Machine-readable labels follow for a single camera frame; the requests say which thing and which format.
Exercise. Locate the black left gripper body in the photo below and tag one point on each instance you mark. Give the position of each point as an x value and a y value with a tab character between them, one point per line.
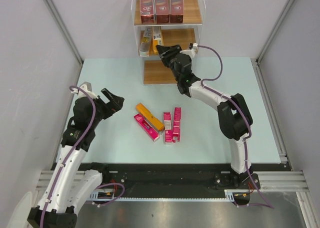
104	110

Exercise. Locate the orange toothpaste box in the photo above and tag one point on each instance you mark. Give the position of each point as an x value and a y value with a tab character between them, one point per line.
157	38
153	121

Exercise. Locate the pink toothpaste box right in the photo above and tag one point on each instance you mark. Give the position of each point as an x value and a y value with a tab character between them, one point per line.
176	128

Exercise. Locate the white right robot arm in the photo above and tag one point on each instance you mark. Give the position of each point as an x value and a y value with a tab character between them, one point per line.
234	117

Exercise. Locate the silver gold R.O toothpaste box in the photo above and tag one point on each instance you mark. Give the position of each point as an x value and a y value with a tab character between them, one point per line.
146	41

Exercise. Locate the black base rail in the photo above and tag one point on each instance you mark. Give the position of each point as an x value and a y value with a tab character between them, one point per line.
156	178

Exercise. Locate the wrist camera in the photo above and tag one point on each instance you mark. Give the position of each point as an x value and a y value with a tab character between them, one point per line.
192	50
84	90

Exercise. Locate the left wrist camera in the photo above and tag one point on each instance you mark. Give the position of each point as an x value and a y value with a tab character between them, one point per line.
84	90

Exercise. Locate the pink Be You toothpaste box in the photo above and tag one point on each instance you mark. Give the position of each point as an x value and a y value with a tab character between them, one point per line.
148	129

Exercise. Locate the red 3D toothpaste box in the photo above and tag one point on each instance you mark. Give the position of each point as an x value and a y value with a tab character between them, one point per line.
176	11

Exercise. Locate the pink toothpaste box middle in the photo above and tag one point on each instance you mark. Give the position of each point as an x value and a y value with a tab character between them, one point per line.
168	134

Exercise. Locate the red foil toothpaste box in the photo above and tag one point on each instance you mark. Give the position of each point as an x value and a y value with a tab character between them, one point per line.
147	14

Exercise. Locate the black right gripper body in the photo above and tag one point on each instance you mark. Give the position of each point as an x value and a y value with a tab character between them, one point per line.
169	60

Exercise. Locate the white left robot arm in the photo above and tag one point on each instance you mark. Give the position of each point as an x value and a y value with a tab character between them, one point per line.
62	199

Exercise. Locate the white cable duct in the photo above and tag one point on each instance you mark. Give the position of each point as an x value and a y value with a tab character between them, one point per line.
101	197

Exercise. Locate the acrylic three-tier wooden shelf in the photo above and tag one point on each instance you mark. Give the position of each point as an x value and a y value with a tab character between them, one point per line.
189	31

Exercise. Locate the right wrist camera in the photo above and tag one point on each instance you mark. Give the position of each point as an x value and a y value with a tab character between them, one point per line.
192	50

